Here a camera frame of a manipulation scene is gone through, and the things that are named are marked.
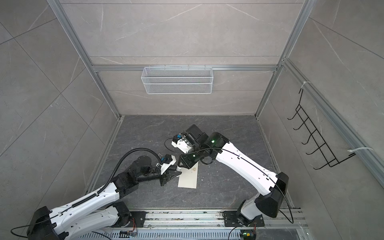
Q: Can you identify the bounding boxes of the white wire mesh basket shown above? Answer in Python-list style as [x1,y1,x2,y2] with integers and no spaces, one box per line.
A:
[141,67,214,95]

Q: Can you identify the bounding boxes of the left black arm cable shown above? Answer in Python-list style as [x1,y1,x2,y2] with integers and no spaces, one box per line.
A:
[10,147,163,239]

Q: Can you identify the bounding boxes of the aluminium frame profiles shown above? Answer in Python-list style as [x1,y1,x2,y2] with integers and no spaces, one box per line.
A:
[48,1,384,185]

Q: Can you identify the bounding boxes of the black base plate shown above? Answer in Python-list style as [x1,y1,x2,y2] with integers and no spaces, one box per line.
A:
[115,211,147,228]
[222,211,265,227]

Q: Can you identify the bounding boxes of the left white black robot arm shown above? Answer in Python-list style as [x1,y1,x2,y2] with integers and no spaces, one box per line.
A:
[27,155,181,240]

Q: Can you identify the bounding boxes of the black wire hook rack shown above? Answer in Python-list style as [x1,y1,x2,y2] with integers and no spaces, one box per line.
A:
[287,89,356,170]

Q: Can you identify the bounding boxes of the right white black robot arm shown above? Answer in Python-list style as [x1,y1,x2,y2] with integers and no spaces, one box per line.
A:
[172,125,289,226]

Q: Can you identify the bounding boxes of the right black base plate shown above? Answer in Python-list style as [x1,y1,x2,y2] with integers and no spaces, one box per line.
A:
[222,211,265,227]

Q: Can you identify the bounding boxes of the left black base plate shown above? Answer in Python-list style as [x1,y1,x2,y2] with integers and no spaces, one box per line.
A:
[115,211,147,228]

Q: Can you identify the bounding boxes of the white cable tie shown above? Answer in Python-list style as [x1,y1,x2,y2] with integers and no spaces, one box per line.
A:
[347,147,374,153]

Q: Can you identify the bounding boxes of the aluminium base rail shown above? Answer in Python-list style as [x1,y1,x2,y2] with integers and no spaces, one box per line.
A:
[73,209,313,240]

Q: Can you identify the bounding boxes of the cream paper envelope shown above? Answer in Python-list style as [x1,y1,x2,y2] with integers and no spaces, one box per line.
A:
[177,163,199,189]

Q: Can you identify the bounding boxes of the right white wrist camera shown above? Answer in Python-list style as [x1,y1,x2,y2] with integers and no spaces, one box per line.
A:
[171,132,195,154]

